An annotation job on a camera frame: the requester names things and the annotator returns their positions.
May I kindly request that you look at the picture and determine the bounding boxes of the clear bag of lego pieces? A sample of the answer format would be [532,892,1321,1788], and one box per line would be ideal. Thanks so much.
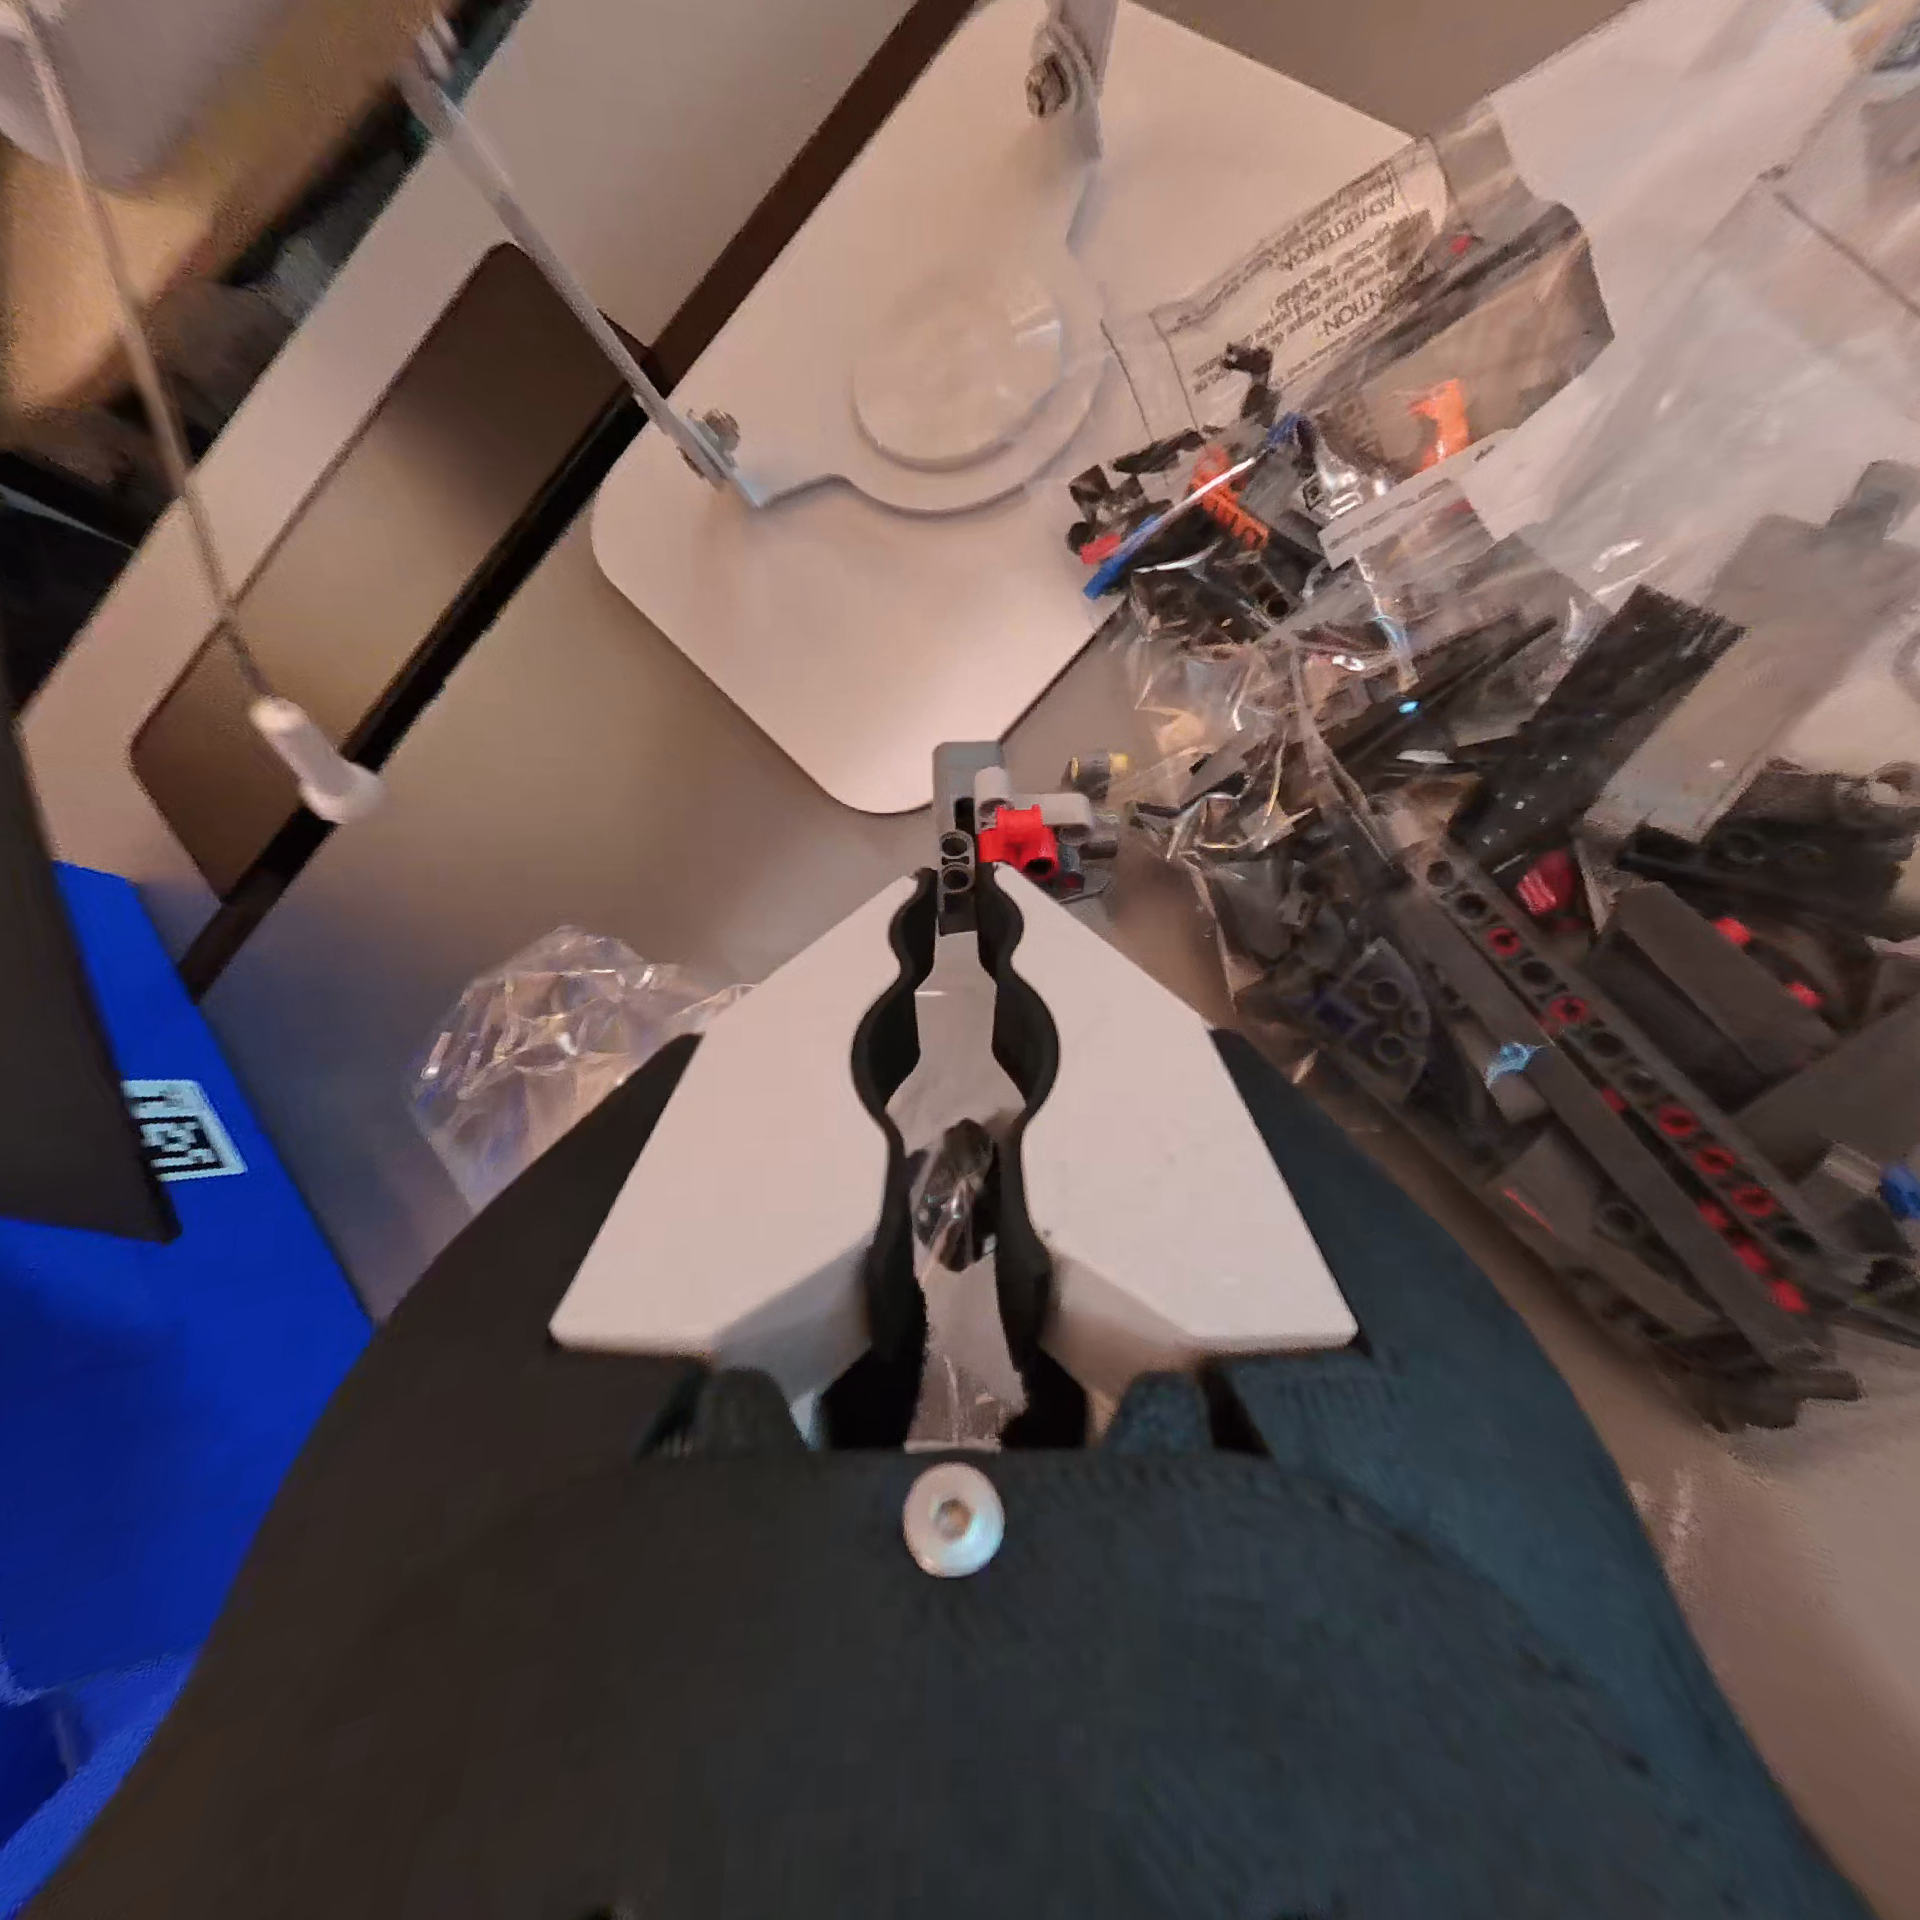
[1065,403,1384,649]

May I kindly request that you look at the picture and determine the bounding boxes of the clear bag with warning print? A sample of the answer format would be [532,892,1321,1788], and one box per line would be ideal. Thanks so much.
[1103,143,1616,496]

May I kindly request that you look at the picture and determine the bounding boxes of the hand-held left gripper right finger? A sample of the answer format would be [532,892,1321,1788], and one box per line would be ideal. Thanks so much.
[977,867,1362,1447]

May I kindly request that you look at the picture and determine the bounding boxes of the metal page holder wire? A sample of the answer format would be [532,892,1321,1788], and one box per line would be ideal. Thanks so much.
[0,0,387,824]

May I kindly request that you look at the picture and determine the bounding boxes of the light grey red lego subassembly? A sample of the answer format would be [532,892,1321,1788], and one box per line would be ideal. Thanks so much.
[933,738,1118,939]

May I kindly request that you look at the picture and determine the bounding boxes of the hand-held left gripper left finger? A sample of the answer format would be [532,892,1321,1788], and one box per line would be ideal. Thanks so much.
[549,876,943,1447]

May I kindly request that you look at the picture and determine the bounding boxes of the clear bag black pieces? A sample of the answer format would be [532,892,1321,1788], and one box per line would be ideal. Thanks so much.
[1479,0,1920,527]

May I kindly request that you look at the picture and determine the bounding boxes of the crumpled clear plastic bag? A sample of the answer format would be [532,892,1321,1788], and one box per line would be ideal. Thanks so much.
[410,925,759,1208]

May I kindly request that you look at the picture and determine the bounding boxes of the blue plastic bin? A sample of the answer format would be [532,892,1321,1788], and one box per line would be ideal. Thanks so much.
[0,861,380,1698]

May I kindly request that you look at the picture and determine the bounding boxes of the clear bag of dark parts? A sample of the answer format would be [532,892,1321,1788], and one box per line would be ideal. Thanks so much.
[1142,452,1920,1432]

